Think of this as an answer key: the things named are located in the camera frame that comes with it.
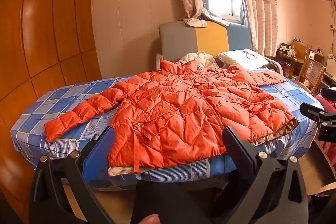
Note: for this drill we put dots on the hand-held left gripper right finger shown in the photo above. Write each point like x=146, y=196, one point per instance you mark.
x=237, y=151

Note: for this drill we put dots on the orange puffer jacket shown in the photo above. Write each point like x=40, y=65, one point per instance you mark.
x=183, y=111

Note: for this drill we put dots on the wooden wardrobe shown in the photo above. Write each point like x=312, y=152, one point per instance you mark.
x=44, y=37

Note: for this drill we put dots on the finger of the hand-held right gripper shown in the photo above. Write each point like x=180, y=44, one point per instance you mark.
x=311, y=110
x=328, y=92

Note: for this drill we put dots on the person's left hand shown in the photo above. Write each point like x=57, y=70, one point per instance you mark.
x=151, y=219

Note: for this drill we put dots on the beige quilted garment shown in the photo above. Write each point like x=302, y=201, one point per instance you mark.
x=197, y=58

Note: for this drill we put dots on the bed with blue plaid sheet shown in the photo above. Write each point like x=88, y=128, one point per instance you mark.
x=65, y=100

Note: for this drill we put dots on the white printed pillow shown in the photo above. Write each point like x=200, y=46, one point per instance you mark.
x=242, y=57

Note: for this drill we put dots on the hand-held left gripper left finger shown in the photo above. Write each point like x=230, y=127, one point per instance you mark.
x=100, y=151

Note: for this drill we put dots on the grey yellow blue headboard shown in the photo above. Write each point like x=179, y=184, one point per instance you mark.
x=183, y=37

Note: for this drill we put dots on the white floral cabinet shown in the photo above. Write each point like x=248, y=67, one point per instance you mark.
x=331, y=64

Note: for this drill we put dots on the wooden desk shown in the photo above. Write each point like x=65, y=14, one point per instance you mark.
x=286, y=57

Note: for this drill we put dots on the rattan chair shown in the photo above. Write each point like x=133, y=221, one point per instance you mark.
x=311, y=71

